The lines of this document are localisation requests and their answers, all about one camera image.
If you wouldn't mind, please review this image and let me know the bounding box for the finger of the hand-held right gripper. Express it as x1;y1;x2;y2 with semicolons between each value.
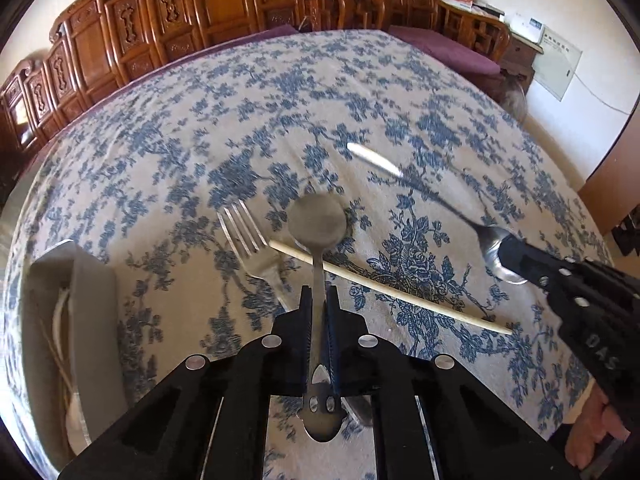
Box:
499;237;597;312
565;256;640;307

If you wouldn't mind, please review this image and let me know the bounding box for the purple seat cushion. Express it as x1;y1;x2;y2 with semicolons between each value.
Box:
387;25;501;74

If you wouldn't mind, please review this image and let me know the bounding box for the long metal spoon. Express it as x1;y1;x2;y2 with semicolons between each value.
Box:
346;142;528;286

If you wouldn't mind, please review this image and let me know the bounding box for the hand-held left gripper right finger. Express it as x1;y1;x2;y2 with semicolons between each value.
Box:
324;285;581;480

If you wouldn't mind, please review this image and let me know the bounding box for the white plastic spoon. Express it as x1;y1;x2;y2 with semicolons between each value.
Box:
65;387;96;455

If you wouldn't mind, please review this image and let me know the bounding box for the white cable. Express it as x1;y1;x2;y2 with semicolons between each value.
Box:
571;71;632;115

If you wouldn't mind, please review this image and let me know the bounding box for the person's right hand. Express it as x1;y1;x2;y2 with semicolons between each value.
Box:
565;387;632;469

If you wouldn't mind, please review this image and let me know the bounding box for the metal fork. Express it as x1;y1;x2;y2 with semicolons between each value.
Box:
216;199;373;427

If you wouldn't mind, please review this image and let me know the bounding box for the light wooden chopstick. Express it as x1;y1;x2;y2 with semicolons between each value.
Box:
269;241;514;336

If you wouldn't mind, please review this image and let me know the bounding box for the carved wooden armchair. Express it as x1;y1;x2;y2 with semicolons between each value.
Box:
0;59;53;158

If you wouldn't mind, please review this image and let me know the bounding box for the white box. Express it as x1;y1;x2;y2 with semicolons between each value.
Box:
509;14;544;44

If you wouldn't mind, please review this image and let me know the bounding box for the metal spoon with holed handle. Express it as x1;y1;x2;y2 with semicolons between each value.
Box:
287;195;348;443

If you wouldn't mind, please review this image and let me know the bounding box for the carved wooden sofa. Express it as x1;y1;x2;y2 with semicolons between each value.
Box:
434;0;543;106
47;0;201;93
160;0;436;48

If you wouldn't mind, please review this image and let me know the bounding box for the wooden chair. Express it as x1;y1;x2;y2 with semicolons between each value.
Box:
295;0;351;31
347;0;387;29

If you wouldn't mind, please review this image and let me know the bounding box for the blue floral tablecloth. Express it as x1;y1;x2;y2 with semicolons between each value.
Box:
0;27;618;480

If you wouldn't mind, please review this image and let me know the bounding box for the grey plastic bag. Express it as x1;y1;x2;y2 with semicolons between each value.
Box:
499;72;529;122

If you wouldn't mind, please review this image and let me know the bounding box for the brown wooden door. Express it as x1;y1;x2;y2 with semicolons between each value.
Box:
579;109;640;237

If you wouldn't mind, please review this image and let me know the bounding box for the grey utensil box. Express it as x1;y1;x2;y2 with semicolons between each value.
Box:
20;240;126;456

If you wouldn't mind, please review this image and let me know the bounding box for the white electrical panel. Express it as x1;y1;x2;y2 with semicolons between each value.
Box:
531;25;584;102

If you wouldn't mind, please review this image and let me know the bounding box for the purple sheet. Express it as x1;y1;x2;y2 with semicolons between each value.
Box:
150;24;301;77

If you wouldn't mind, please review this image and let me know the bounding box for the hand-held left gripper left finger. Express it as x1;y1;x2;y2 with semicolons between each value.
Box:
57;285;313;480

